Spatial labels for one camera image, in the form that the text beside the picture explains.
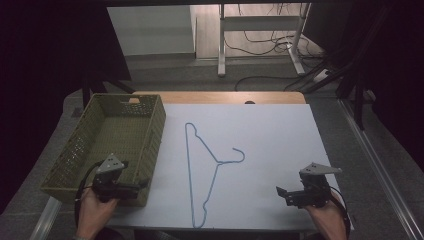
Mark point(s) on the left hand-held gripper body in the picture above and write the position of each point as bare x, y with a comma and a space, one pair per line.
107, 188

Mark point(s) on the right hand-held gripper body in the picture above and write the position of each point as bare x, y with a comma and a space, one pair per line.
315, 190

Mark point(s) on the person's left hand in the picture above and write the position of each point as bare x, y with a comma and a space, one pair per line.
95, 213

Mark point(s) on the person's right hand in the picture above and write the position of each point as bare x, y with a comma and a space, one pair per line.
328, 220

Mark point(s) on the green plastic basket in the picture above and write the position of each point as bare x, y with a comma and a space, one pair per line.
113, 136

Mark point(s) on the small black table knob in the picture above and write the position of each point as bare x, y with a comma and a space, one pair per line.
249, 102

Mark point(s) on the black tripod stand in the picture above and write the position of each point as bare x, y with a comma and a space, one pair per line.
358, 100

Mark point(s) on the white power strip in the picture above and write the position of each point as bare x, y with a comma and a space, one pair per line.
320, 75

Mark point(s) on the dark curtain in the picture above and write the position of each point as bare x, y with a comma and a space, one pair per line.
400, 66
50, 50

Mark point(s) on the white cabinet panel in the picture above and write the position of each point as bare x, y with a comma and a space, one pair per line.
150, 30

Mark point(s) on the metal floor rail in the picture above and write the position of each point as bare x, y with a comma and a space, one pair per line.
376, 153
45, 220

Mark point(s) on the white desk frame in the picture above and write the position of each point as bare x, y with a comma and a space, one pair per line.
221, 46

